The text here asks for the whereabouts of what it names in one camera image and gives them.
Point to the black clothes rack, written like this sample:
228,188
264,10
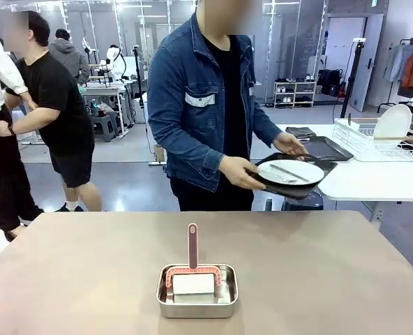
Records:
384,103

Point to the white side table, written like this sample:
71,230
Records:
367,181

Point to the folded dark grey cloth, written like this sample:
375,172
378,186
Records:
300,132

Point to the person in denim jacket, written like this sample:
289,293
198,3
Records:
192,104

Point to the person's right forearm denim sleeve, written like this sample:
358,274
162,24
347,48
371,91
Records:
189,153

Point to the dark brown serving tray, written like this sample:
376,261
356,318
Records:
290,191

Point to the silver metal table knife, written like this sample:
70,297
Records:
290,173

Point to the rectangular stainless steel tray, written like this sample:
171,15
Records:
196,310

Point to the person's left hand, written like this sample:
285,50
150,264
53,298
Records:
290,143

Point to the man in grey hoodie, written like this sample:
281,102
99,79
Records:
68,56

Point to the silver metal fork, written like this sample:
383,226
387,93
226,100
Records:
279,178

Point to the black hanging bags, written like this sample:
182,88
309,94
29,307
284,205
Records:
330,82

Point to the person's right hand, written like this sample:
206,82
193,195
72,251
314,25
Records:
241,172

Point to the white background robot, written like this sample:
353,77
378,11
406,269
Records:
114,61

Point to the dark flat baking tray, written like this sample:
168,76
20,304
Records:
328,148

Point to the white power strip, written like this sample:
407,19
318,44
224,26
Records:
157,162

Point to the light blue hanging shirt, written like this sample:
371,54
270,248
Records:
398,61

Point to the small cardboard box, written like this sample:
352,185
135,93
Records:
159,153

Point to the white shoe rack with shoes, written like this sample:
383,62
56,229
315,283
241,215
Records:
293,94

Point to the white open door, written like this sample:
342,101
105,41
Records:
374,52

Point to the large white dinner plate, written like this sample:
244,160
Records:
304,169

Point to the person's left forearm denim sleeve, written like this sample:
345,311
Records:
266,129

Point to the white workshop desk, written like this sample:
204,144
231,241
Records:
102,91

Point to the grey plastic step stool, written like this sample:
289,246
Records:
103,127

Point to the white plate in rack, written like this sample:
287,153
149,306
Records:
393,122

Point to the man in black T-shirt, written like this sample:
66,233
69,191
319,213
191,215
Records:
53,97

